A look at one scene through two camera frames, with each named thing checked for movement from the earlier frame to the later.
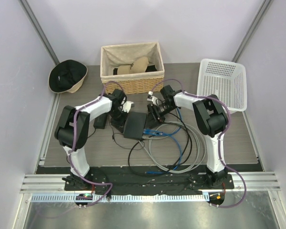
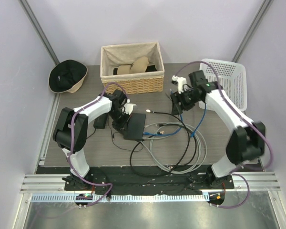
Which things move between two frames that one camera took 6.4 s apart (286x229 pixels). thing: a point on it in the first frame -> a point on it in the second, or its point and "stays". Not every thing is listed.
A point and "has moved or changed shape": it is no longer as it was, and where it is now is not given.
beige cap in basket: (139, 65) stays
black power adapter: (100, 121) stays
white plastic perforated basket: (225, 79) stays
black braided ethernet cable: (191, 148) -> (185, 126)
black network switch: (135, 124) stays
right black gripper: (157, 119) -> (177, 98)
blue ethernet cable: (147, 131) has moved or changed shape
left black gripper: (119, 125) stays
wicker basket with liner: (137, 68) stays
